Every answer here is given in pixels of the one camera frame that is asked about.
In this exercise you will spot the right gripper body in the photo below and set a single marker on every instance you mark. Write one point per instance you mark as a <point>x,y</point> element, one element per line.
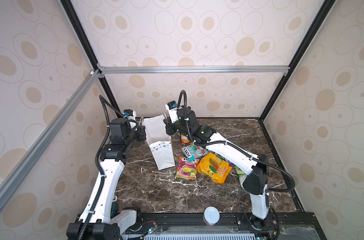
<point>171,128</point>

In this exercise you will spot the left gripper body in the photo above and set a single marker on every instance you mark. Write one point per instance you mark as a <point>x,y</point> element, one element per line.
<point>137,135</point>

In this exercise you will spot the white paper bag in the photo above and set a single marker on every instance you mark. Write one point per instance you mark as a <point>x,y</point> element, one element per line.
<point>159,142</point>

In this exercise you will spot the pink fruit candy packet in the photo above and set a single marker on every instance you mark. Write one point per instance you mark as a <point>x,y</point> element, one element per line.
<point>187,169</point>

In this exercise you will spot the yellow snack bag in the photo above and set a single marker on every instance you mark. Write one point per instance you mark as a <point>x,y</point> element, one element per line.
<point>215,168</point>

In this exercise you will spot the green packet near right arm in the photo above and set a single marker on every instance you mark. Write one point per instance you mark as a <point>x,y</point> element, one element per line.
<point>242,176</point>

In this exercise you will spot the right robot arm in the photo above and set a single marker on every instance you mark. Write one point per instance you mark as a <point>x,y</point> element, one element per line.
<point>256,167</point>

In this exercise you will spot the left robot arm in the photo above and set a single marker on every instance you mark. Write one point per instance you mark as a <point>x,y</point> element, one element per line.
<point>110,168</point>

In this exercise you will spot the orange snack packet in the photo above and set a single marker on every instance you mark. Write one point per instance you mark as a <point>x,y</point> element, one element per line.
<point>184,140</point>

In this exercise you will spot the teal Fox's candy packet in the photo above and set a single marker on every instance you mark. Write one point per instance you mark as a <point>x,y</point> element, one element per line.
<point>193,152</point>

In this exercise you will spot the horizontal aluminium bar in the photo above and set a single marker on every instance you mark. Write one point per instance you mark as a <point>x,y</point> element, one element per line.
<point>191,70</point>

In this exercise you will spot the white round cap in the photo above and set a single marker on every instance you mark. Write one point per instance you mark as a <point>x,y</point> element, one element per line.
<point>211,216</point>

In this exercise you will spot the diagonal aluminium bar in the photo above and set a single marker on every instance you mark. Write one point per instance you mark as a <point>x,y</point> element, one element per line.
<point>34,153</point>

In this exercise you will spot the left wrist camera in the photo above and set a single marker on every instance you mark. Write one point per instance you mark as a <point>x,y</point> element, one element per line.
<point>131,115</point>

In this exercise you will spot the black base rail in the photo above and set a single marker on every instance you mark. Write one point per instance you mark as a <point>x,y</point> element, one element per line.
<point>231,226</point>

